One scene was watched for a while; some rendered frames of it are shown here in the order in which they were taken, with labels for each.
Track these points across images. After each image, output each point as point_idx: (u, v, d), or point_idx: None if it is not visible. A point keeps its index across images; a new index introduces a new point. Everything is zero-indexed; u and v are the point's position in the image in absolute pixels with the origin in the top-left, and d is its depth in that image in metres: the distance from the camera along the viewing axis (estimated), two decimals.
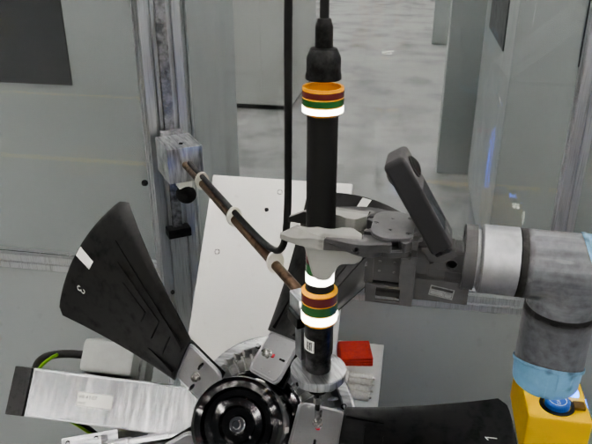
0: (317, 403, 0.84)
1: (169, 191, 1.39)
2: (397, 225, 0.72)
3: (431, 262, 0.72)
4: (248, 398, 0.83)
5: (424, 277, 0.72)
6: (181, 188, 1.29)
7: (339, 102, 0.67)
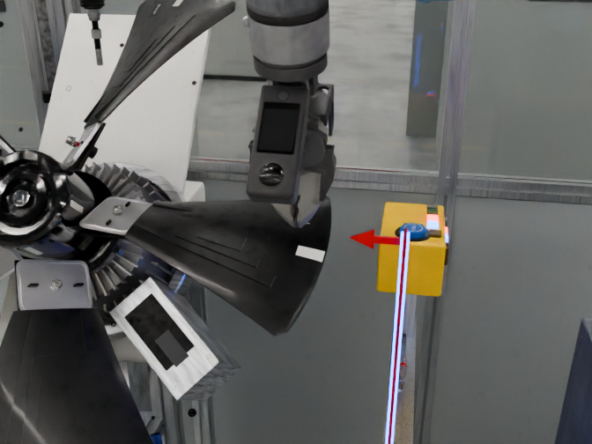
0: (99, 33, 0.72)
1: (42, 51, 1.34)
2: None
3: None
4: (34, 172, 0.77)
5: (312, 88, 0.68)
6: None
7: None
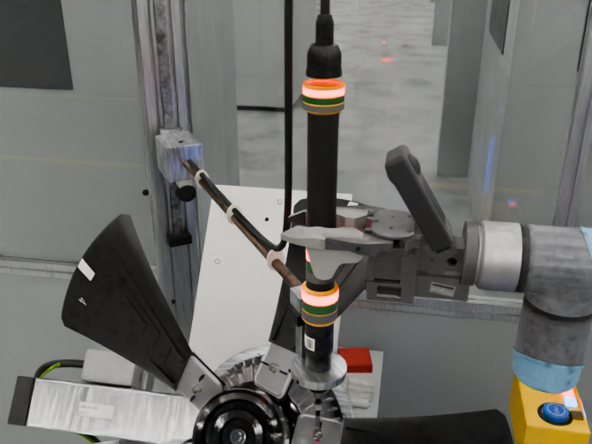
0: (320, 403, 0.85)
1: (170, 200, 1.40)
2: (397, 223, 0.73)
3: (432, 260, 0.72)
4: (263, 440, 0.83)
5: (425, 274, 0.73)
6: (181, 186, 1.29)
7: (340, 99, 0.67)
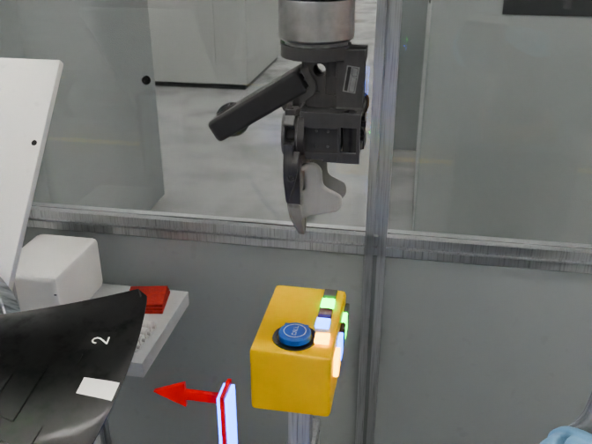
0: None
1: None
2: None
3: (320, 91, 0.67)
4: None
5: (335, 98, 0.66)
6: None
7: None
